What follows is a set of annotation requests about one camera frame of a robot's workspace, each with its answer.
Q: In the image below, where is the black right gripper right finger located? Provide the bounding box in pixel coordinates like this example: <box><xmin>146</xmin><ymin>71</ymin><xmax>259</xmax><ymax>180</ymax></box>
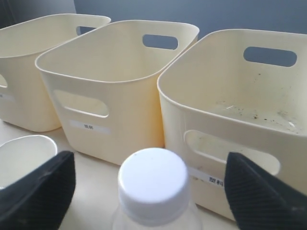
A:
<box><xmin>225</xmin><ymin>152</ymin><xmax>307</xmax><ymax>230</ymax></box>

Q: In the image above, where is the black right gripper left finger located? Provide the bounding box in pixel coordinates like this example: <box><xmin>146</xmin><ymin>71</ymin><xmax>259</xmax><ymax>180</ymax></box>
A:
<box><xmin>0</xmin><ymin>150</ymin><xmax>76</xmax><ymax>230</ymax></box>

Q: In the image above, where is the white paper cup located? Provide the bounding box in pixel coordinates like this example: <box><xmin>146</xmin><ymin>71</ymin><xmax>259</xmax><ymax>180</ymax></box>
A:
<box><xmin>0</xmin><ymin>135</ymin><xmax>58</xmax><ymax>190</ymax></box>

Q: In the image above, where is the clear plastic bottle white cap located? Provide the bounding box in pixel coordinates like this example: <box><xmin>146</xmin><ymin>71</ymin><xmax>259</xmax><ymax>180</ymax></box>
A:
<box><xmin>111</xmin><ymin>148</ymin><xmax>203</xmax><ymax>230</ymax></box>

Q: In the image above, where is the cream bin left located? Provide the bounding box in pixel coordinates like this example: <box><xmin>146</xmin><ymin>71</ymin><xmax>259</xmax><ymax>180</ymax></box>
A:
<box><xmin>0</xmin><ymin>13</ymin><xmax>111</xmax><ymax>132</ymax></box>

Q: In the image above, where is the cream bin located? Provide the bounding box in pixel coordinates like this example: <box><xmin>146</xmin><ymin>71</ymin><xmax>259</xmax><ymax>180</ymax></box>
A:
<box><xmin>35</xmin><ymin>20</ymin><xmax>200</xmax><ymax>165</ymax></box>
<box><xmin>157</xmin><ymin>29</ymin><xmax>307</xmax><ymax>219</ymax></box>
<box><xmin>0</xmin><ymin>13</ymin><xmax>111</xmax><ymax>132</ymax></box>

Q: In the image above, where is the cream bin right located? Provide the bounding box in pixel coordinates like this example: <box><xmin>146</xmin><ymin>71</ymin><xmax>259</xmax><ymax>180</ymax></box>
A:
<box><xmin>157</xmin><ymin>29</ymin><xmax>307</xmax><ymax>219</ymax></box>

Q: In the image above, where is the cream bin middle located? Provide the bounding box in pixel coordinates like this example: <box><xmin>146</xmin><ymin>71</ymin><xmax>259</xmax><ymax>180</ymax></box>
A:
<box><xmin>35</xmin><ymin>20</ymin><xmax>200</xmax><ymax>165</ymax></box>

